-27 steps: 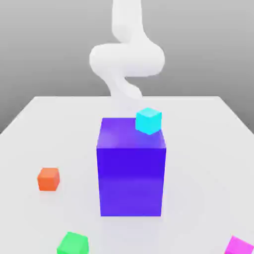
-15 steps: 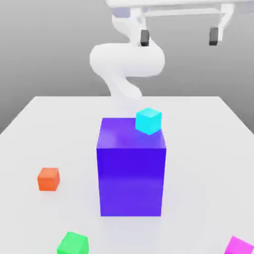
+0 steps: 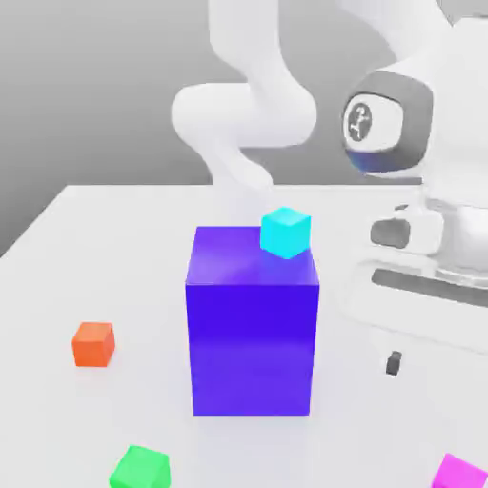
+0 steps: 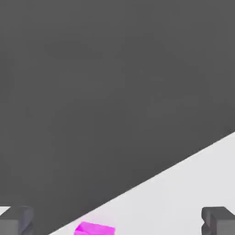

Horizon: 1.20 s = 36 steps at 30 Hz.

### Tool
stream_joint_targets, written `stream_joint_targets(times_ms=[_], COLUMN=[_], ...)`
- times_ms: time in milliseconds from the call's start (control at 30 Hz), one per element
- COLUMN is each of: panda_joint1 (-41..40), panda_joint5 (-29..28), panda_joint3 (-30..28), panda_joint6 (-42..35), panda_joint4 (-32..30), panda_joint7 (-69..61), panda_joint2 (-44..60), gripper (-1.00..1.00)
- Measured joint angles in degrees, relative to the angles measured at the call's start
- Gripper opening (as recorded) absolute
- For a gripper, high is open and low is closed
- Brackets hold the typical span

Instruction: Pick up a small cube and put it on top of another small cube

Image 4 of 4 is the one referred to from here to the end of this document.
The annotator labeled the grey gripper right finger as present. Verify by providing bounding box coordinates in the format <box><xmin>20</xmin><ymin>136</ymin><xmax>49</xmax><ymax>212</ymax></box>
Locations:
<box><xmin>201</xmin><ymin>206</ymin><xmax>235</xmax><ymax>235</ymax></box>

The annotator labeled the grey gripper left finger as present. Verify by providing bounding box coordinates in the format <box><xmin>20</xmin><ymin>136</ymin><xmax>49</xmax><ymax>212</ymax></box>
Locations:
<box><xmin>0</xmin><ymin>206</ymin><xmax>35</xmax><ymax>235</ymax></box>

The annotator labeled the small magenta cube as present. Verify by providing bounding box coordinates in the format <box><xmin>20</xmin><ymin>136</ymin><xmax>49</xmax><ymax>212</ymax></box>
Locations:
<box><xmin>73</xmin><ymin>221</ymin><xmax>116</xmax><ymax>235</ymax></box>

